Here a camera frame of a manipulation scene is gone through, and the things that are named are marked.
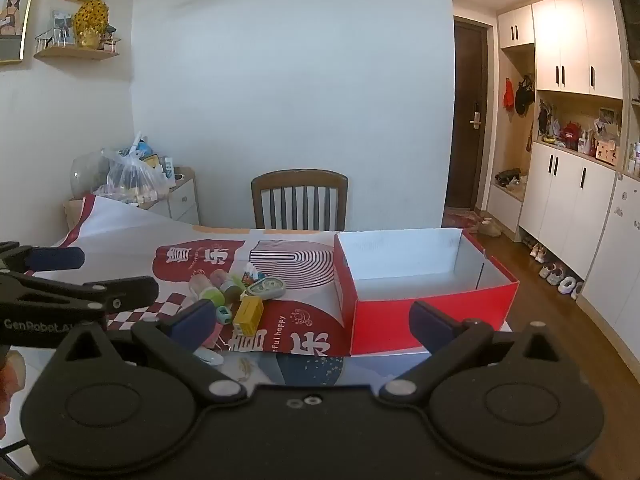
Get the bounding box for clear plastic bag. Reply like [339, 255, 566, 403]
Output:
[101, 147, 169, 207]

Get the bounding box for red cardboard box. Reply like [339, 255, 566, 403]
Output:
[332, 227, 521, 356]

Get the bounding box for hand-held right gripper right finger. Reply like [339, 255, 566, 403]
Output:
[377, 301, 581, 405]

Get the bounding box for pink heart-shaped dish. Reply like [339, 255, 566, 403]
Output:
[200, 322, 226, 351]

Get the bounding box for dark brown door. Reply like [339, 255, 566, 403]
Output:
[444, 15, 489, 211]

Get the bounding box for row of shoes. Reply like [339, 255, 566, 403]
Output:
[522, 240, 586, 302]

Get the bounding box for wooden wall shelf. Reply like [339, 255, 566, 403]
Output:
[34, 30, 121, 61]

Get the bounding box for pale green white tube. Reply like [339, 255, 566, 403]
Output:
[189, 272, 224, 307]

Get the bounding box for brown wooden chair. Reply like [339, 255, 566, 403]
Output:
[250, 169, 349, 231]

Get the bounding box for white drawer cabinet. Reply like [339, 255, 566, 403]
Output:
[167, 166, 201, 226]

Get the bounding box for gold flower ornament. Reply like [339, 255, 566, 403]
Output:
[72, 0, 110, 50]

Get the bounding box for small pink white bottle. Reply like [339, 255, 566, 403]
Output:
[210, 269, 246, 305]

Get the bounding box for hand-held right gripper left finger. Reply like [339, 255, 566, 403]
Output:
[50, 300, 248, 405]

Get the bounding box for small colourful packet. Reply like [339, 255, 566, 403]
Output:
[241, 262, 267, 286]

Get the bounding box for pink mini drawer box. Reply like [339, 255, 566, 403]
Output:
[595, 139, 618, 167]

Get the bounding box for pile of small packages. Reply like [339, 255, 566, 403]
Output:
[131, 132, 177, 187]

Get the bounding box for yellow rectangular box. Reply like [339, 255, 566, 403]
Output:
[232, 296, 265, 331]

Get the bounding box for black hanging bag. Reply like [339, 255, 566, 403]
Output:
[515, 75, 536, 116]

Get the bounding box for red patterned door mat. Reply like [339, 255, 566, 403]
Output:
[442, 210, 484, 234]

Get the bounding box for white cabinet wall unit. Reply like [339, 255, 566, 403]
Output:
[487, 0, 640, 316]

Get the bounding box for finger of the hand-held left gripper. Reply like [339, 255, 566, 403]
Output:
[0, 241, 86, 274]
[0, 274, 160, 314]

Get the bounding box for small standing photo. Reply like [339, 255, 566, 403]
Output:
[50, 10, 74, 44]

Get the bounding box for red toy bag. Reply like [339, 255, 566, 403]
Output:
[559, 121, 583, 147]

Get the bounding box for green correction tape dispenser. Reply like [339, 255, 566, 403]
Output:
[246, 276, 287, 301]

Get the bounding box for framed figure picture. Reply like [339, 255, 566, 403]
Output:
[0, 0, 42, 64]

